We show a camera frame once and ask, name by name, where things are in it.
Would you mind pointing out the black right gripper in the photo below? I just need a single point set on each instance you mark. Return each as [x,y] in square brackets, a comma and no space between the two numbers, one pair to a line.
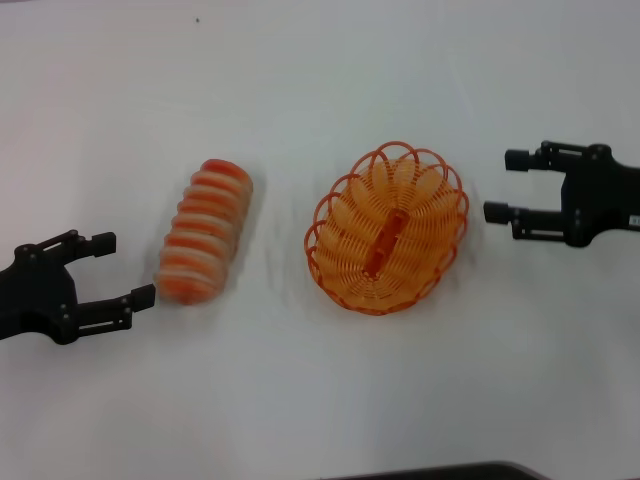
[600,200]

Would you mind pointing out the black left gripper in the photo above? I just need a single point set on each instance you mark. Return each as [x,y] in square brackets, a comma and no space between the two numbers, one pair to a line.
[35,295]

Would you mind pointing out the orange striped bread loaf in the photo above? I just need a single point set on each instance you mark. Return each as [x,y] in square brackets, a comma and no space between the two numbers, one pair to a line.
[205,235]

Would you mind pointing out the orange woven plastic basket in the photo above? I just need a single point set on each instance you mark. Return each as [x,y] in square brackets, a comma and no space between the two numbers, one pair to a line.
[387,235]

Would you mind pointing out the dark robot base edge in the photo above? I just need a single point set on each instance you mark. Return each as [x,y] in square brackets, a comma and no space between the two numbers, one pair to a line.
[450,472]

